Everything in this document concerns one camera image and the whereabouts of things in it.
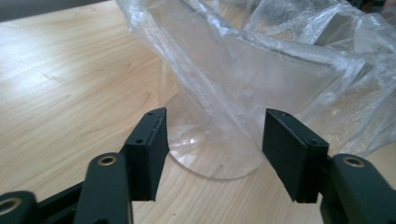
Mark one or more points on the clear plastic bag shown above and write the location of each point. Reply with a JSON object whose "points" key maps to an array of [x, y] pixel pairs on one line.
{"points": [[280, 21]]}

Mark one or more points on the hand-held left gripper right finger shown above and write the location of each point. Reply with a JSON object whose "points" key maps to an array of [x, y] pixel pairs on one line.
{"points": [[292, 155]]}

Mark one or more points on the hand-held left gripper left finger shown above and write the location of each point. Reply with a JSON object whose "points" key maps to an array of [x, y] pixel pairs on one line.
{"points": [[146, 161]]}

